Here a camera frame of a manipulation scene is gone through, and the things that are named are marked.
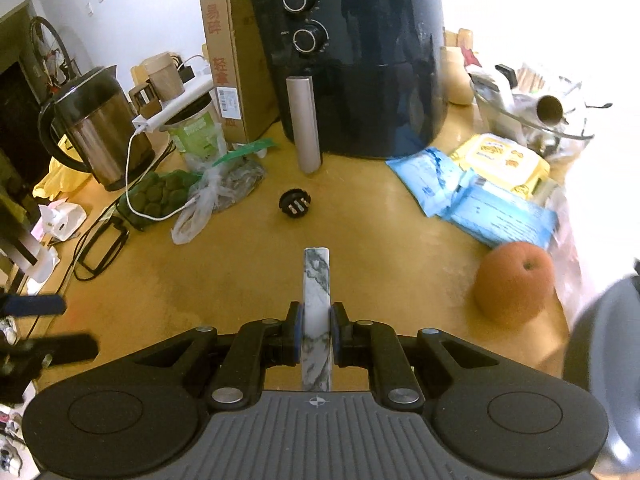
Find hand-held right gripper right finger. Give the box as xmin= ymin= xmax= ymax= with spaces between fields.
xmin=331 ymin=302 xmax=501 ymax=407

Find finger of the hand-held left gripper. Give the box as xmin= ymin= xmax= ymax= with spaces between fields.
xmin=0 ymin=332 xmax=99 ymax=376
xmin=0 ymin=293 xmax=69 ymax=317

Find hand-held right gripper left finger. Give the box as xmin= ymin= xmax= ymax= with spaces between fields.
xmin=135 ymin=302 xmax=304 ymax=408

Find marble patterned bar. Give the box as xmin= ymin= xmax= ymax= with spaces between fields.
xmin=301 ymin=246 xmax=334 ymax=392

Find black and white desktop device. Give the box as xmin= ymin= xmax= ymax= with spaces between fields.
xmin=0 ymin=204 xmax=62 ymax=294

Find black eyeglasses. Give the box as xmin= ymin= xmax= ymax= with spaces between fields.
xmin=74 ymin=214 xmax=132 ymax=282

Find white tissue box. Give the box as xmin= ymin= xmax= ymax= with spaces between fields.
xmin=38 ymin=200 xmax=88 ymax=247

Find yellow plastic bag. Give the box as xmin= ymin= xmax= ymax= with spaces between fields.
xmin=31 ymin=136 xmax=94 ymax=202

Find black round plug cap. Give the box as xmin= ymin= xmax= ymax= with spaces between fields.
xmin=277 ymin=186 xmax=313 ymax=220

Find clear plastic bag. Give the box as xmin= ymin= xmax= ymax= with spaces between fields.
xmin=170 ymin=139 xmax=279 ymax=247

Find stainless steel electric kettle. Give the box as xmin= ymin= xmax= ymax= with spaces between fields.
xmin=38 ymin=64 xmax=157 ymax=193

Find blue wipes packet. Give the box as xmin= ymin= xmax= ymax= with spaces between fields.
xmin=385 ymin=146 xmax=477 ymax=218
xmin=439 ymin=181 xmax=559 ymax=252

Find orange round fruit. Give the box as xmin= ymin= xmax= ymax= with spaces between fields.
xmin=473 ymin=240 xmax=557 ymax=325

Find plastic jar with green label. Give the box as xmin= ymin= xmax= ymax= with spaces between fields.
xmin=164 ymin=94 xmax=229 ymax=172

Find white power strip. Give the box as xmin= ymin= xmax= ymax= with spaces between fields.
xmin=131 ymin=74 xmax=216 ymax=134

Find yellow wipes packet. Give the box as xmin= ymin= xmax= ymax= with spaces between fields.
xmin=449 ymin=132 xmax=552 ymax=197

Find brown paper cup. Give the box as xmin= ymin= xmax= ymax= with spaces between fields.
xmin=146 ymin=54 xmax=187 ymax=102

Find bicycle wheel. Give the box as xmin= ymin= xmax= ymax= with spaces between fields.
xmin=29 ymin=15 xmax=72 ymax=87

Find black air fryer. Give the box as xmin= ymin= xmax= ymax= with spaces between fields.
xmin=247 ymin=0 xmax=449 ymax=174

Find black charger plug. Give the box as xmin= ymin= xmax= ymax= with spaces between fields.
xmin=176 ymin=56 xmax=202 ymax=84

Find tall brown cardboard carton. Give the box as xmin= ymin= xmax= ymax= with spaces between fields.
xmin=194 ymin=0 xmax=282 ymax=144

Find glass bowl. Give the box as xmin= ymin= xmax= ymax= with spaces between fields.
xmin=469 ymin=64 xmax=597 ymax=157

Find cardboard tube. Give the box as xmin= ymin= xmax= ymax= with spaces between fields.
xmin=535 ymin=94 xmax=567 ymax=124

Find white cable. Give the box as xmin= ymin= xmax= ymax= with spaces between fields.
xmin=124 ymin=129 xmax=202 ymax=222

